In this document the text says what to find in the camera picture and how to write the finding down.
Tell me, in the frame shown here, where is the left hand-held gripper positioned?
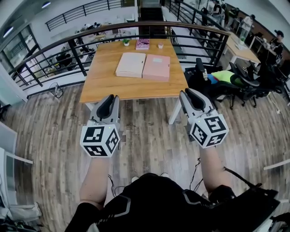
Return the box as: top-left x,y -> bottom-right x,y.
79,94 -> 121,158

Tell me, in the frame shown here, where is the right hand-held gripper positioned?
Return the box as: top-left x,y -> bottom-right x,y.
179,87 -> 229,149

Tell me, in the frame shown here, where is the beige box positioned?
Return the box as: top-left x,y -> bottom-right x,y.
115,52 -> 147,79

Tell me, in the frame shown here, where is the pink box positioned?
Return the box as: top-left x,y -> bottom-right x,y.
142,54 -> 171,82

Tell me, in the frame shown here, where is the person's right forearm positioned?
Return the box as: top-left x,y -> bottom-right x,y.
199,145 -> 234,198

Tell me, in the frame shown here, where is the person's left forearm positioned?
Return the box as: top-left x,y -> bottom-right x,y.
79,156 -> 114,209

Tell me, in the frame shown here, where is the black office chair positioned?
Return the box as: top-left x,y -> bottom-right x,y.
184,58 -> 261,111

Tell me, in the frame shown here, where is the yellow-green cushion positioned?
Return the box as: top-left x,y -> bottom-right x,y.
212,70 -> 241,86

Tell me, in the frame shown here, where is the light wooden side table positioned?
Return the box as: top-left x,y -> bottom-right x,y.
223,34 -> 261,71

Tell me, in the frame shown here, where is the pink book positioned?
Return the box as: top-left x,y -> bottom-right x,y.
135,39 -> 150,51

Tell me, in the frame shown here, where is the black metal balcony railing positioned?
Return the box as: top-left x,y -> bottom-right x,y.
45,0 -> 127,31

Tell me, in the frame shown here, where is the person's black shirt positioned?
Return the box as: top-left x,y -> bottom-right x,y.
64,173 -> 236,232

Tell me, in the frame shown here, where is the white desk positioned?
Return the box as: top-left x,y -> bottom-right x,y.
0,122 -> 34,204

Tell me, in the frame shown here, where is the black bag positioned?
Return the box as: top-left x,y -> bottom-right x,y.
226,188 -> 281,232

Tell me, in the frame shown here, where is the gray cloth bag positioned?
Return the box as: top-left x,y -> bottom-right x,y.
0,201 -> 43,227

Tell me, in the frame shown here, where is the black wire waste basket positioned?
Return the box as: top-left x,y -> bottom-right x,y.
48,82 -> 64,99

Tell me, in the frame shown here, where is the thin black cable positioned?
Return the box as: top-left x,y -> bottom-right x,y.
189,157 -> 203,191
108,174 -> 123,198

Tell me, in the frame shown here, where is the thick black cable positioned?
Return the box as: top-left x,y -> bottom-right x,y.
224,167 -> 261,189

